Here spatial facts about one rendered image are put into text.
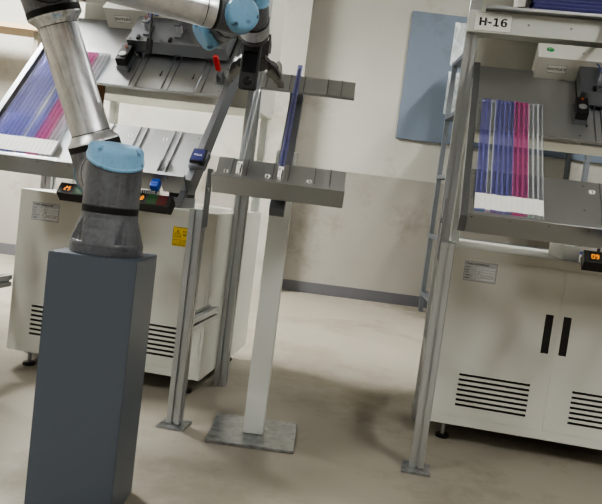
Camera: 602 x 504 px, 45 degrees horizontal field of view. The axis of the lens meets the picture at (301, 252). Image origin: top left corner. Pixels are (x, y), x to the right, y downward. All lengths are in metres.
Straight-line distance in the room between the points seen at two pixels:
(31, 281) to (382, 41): 3.43
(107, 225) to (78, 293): 0.15
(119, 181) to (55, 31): 0.36
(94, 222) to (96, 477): 0.52
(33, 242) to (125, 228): 1.14
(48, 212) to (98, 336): 1.15
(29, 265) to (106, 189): 1.18
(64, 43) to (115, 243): 0.45
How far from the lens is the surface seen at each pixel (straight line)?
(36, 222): 2.66
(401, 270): 5.34
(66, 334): 1.56
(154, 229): 2.48
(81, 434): 1.60
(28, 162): 2.32
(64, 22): 1.70
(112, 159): 1.54
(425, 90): 5.36
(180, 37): 2.53
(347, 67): 5.36
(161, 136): 2.27
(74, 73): 1.69
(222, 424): 2.27
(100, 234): 1.53
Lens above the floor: 0.73
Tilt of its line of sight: 5 degrees down
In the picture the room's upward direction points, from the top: 7 degrees clockwise
